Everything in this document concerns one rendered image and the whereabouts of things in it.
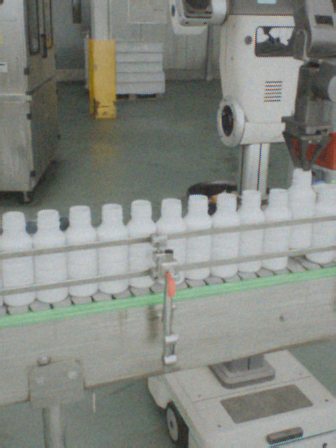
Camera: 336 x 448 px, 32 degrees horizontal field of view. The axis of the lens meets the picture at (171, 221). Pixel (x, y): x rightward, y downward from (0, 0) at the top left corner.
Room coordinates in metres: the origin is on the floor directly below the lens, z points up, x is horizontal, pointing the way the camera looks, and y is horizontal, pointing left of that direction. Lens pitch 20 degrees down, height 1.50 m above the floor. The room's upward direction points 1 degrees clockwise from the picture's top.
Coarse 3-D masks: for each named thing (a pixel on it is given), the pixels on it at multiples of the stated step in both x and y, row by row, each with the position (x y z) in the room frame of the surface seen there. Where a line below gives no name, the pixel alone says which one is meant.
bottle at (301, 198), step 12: (300, 180) 1.14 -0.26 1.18; (288, 192) 1.15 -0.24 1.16; (300, 192) 1.13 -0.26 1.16; (312, 192) 1.14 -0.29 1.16; (288, 204) 1.14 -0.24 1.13; (300, 204) 1.13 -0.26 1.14; (312, 204) 1.14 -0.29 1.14; (300, 216) 1.13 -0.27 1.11; (312, 216) 1.14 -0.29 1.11; (300, 228) 1.13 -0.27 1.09; (312, 228) 1.15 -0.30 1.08; (300, 240) 1.12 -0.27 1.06
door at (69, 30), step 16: (64, 0) 12.95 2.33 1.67; (80, 0) 13.07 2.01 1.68; (64, 16) 12.95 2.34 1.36; (80, 16) 13.07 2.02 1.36; (64, 32) 12.94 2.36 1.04; (80, 32) 13.07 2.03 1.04; (64, 48) 12.94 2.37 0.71; (80, 48) 13.06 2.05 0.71; (64, 64) 12.93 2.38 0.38; (80, 64) 13.06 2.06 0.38; (64, 80) 12.93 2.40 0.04; (80, 80) 13.05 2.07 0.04
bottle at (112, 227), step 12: (108, 204) 1.02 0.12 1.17; (108, 216) 0.99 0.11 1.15; (120, 216) 1.00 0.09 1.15; (108, 228) 0.98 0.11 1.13; (120, 228) 0.99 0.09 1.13; (108, 252) 0.97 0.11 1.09; (120, 252) 0.98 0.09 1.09; (108, 264) 0.97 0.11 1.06; (120, 264) 0.98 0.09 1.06; (108, 288) 0.97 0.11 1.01; (120, 288) 0.98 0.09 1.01
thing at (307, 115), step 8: (296, 96) 1.16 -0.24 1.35; (304, 96) 1.14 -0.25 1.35; (296, 104) 1.15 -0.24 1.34; (304, 104) 1.14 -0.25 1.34; (312, 104) 1.13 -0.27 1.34; (320, 104) 1.14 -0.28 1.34; (296, 112) 1.15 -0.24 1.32; (304, 112) 1.14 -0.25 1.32; (312, 112) 1.13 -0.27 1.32; (320, 112) 1.14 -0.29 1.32; (288, 120) 1.17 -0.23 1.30; (296, 120) 1.15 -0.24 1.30; (304, 120) 1.14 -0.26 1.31; (312, 120) 1.14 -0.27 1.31; (320, 120) 1.14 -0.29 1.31; (304, 128) 1.11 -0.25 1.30; (312, 128) 1.11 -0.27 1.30; (320, 128) 1.12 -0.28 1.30; (328, 128) 1.12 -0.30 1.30
